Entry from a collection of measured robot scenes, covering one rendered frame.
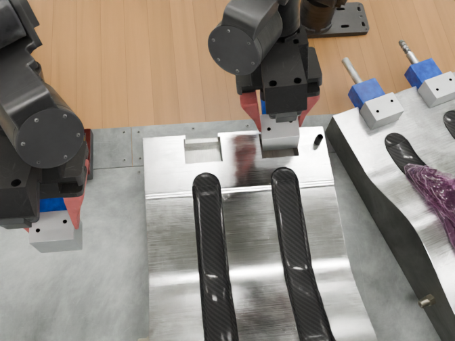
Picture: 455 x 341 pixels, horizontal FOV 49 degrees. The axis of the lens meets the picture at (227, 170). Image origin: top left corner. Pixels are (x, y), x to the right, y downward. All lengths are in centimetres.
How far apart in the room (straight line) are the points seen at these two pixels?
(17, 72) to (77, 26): 52
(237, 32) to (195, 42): 44
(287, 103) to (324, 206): 21
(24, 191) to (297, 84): 27
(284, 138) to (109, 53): 39
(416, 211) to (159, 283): 36
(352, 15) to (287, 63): 46
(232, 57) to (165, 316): 31
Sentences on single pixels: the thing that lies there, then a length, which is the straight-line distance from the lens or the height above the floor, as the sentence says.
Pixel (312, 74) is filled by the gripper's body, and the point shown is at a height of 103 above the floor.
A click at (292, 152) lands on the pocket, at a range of 74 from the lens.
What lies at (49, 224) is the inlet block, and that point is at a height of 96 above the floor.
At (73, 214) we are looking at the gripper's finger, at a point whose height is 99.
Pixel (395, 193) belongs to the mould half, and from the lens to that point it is 75.
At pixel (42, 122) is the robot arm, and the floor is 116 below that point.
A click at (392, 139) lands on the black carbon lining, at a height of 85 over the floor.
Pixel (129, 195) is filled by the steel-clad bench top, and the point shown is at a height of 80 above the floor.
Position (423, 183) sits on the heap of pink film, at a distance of 75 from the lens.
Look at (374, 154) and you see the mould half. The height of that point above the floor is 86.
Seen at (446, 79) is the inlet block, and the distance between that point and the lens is 87.
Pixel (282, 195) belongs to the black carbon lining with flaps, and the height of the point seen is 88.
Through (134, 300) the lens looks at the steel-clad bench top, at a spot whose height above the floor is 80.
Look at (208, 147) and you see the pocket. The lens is 73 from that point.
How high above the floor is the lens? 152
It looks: 66 degrees down
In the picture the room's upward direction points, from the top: 8 degrees clockwise
